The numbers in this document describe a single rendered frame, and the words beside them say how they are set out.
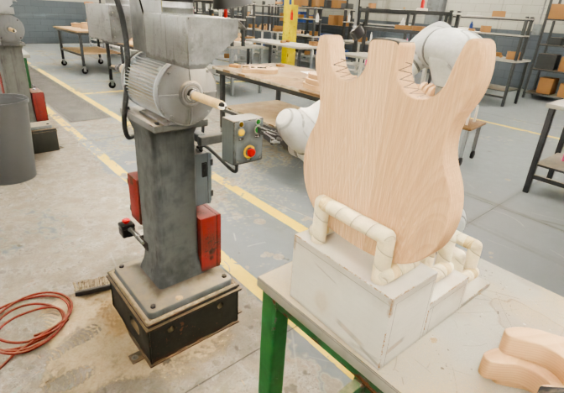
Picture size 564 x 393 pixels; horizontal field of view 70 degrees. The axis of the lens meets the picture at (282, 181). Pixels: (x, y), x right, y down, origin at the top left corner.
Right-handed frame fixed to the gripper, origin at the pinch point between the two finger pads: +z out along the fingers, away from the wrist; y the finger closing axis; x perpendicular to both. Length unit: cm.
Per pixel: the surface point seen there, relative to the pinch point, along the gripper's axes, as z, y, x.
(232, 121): 6.0, -12.4, 4.7
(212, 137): 14.1, -16.9, -3.8
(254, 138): 4.0, -1.6, -3.8
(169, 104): 5.8, -40.3, 14.7
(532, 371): -123, -34, -8
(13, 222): 190, -81, -107
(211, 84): 5.9, -22.0, 20.7
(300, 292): -79, -51, -11
